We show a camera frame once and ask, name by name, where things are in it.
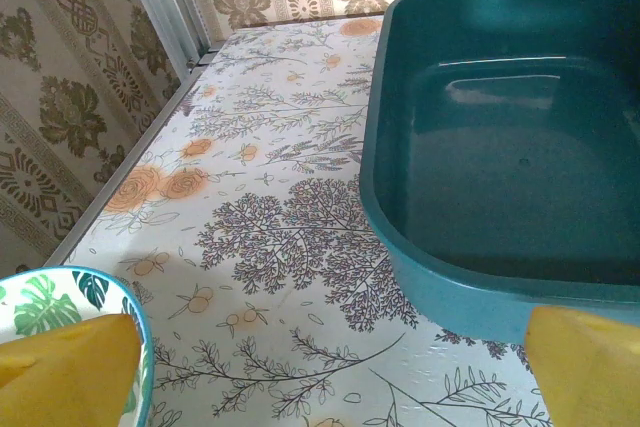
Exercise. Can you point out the aluminium table side rail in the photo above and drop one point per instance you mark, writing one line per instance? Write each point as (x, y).
(125, 162)

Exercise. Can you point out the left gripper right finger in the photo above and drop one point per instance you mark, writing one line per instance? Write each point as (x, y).
(590, 377)

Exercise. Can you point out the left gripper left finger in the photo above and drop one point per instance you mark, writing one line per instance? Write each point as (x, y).
(65, 377)

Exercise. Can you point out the teal plastic container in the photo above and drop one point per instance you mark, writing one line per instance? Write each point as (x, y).
(500, 157)

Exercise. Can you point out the floral patterned table cover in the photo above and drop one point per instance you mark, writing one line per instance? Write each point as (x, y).
(275, 247)

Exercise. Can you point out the leaf pattern bowl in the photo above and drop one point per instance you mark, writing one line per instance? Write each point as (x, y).
(45, 297)

